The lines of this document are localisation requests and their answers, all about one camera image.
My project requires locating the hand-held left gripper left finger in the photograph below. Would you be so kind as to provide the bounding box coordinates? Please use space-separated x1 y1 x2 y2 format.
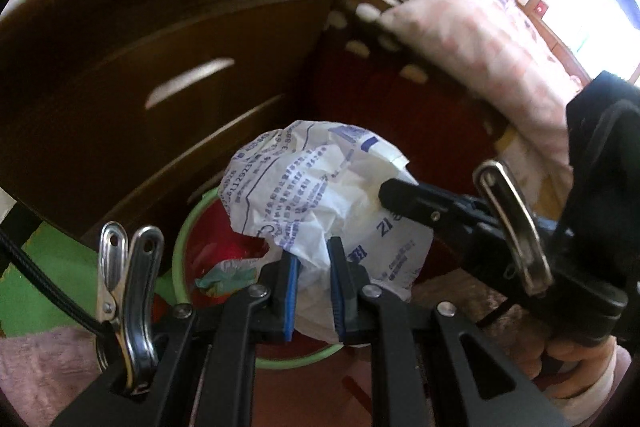
50 251 302 427

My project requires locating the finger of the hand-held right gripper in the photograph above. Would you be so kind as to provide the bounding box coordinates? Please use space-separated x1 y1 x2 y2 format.
378 178 482 234

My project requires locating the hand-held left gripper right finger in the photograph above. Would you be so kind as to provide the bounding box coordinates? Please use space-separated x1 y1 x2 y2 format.
327 236 571 427

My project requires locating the teal printed wipes packet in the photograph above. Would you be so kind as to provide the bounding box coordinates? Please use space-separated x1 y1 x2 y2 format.
194 257 273 299

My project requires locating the red bin with green rim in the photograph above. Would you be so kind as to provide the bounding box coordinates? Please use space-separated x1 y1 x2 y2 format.
172 186 346 370

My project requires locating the white printed plastic bag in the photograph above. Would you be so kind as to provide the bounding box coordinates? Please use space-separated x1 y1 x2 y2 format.
220 119 435 344

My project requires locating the person's right forearm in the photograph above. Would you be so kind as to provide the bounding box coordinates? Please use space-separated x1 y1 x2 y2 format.
560 347 633 425

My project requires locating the person's right hand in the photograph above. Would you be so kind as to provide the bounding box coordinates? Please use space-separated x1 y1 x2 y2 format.
537 337 623 400

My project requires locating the metal spring clip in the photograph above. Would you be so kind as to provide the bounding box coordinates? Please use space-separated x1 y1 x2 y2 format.
97 221 166 395
472 159 554 297

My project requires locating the pink patterned quilt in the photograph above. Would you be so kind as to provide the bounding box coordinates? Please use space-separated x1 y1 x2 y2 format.
380 0 593 218

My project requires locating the brown white dotted blanket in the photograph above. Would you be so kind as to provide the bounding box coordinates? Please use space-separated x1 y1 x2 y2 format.
320 0 506 148

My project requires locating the green foam floor mat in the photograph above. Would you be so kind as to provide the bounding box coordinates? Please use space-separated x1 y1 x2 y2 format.
0 217 188 339

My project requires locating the pink fluffy cloth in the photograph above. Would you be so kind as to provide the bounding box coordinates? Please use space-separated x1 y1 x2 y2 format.
0 327 123 414

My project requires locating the brown wooden nightstand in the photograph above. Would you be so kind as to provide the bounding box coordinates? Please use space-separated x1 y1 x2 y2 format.
0 0 378 248

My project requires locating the red-brown bed side rail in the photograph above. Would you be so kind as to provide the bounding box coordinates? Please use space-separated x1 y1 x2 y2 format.
305 42 501 258

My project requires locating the black cable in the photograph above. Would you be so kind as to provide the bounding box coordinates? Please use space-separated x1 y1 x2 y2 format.
475 298 521 332
0 227 117 343

